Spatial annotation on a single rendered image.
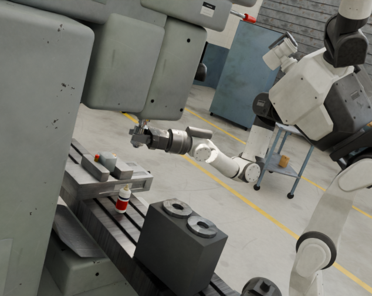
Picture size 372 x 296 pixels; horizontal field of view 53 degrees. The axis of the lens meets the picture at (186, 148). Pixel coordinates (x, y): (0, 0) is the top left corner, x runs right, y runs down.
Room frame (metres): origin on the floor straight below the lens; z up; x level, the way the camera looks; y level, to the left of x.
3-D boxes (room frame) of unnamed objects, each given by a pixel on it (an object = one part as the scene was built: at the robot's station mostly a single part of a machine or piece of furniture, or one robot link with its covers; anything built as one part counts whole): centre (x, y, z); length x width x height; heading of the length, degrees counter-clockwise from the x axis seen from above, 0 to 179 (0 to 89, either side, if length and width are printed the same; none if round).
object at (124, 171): (1.38, 0.24, 1.02); 0.15 x 0.06 x 0.04; 49
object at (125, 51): (1.10, 0.30, 1.47); 0.24 x 0.19 x 0.26; 47
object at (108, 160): (1.34, 0.28, 1.04); 0.06 x 0.05 x 0.06; 49
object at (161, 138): (1.28, 0.09, 1.22); 0.13 x 0.12 x 0.10; 26
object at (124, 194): (1.22, 0.16, 0.98); 0.04 x 0.04 x 0.11
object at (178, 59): (1.23, 0.17, 1.47); 0.21 x 0.19 x 0.32; 47
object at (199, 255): (0.97, -0.07, 1.03); 0.22 x 0.12 x 0.20; 55
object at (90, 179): (1.36, 0.26, 0.98); 0.35 x 0.15 x 0.11; 139
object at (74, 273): (1.24, 0.17, 0.79); 0.50 x 0.35 x 0.12; 137
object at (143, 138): (1.21, 0.15, 1.22); 0.06 x 0.02 x 0.03; 116
